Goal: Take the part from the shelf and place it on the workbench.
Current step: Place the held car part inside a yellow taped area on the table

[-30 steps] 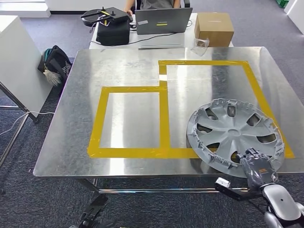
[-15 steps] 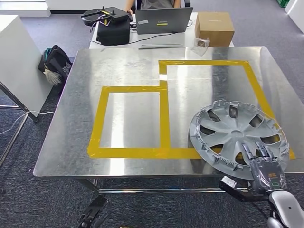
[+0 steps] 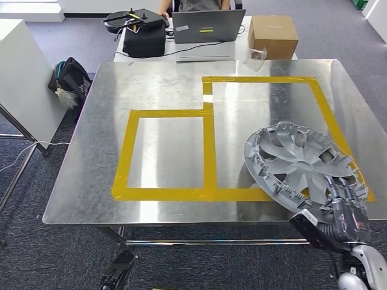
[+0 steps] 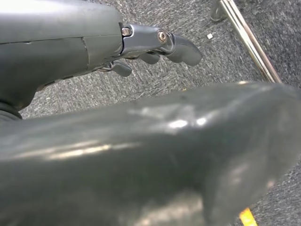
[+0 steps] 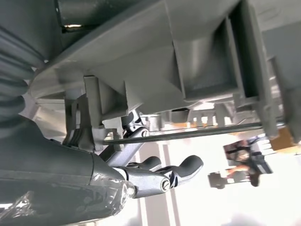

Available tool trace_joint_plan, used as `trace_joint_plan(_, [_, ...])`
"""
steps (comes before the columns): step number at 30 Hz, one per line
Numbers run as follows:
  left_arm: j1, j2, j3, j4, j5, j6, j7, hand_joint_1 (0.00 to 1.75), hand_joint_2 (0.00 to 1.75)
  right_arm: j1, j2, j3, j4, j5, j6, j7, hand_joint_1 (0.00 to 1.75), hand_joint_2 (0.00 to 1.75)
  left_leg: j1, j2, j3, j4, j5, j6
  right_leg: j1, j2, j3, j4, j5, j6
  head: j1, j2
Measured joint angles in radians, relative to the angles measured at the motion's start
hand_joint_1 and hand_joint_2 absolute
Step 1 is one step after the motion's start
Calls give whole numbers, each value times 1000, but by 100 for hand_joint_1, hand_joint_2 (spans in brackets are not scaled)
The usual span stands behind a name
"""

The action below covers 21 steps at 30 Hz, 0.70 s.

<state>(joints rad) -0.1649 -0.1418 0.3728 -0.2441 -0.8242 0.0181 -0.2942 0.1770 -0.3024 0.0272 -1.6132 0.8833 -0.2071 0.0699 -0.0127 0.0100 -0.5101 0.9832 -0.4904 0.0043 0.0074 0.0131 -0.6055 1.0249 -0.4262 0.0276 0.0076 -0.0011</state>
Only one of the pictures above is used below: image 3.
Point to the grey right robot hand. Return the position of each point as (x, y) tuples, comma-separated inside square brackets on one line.
[(351, 220)]

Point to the grey plastic wheel hubcap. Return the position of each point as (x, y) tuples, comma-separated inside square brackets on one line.
[(299, 164)]

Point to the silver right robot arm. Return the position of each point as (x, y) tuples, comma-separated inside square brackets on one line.
[(372, 260)]

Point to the yellow tape on workbench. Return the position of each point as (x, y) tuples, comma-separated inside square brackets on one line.
[(210, 160)]

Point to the steel workbench table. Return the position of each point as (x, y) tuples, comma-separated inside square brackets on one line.
[(91, 160)]

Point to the clear plastic cup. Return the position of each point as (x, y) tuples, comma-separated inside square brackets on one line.
[(257, 56)]

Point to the white board panel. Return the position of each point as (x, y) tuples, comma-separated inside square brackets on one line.
[(378, 16)]

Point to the brown cardboard box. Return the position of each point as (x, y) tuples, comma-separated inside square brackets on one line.
[(272, 38)]

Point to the green plastic crate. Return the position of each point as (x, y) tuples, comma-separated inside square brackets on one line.
[(359, 4)]

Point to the white office desk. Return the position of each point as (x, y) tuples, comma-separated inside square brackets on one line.
[(212, 50)]

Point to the grey laptop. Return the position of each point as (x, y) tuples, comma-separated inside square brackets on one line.
[(208, 28)]

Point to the seated person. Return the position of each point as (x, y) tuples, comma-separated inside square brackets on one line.
[(199, 5)]

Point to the black equipment case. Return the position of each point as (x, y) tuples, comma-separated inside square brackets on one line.
[(145, 42)]

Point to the black bag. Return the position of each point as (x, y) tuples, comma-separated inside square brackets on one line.
[(72, 78)]

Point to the white panel metal table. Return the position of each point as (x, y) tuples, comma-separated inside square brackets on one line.
[(27, 80)]

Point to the white low platform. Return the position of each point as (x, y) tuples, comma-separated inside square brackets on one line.
[(30, 14)]

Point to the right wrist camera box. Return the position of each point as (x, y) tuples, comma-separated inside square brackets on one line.
[(305, 230)]

